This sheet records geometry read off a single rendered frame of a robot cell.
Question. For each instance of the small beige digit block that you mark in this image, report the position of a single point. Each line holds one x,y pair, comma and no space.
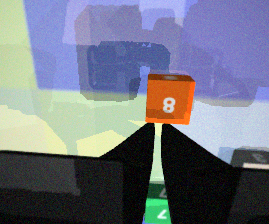
250,159

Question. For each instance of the green block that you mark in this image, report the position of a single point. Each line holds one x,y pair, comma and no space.
156,209

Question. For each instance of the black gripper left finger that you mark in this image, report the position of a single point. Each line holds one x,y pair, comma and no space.
110,189

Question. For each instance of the orange block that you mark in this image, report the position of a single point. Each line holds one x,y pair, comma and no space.
169,98

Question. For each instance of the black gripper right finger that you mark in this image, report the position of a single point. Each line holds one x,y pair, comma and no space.
203,189

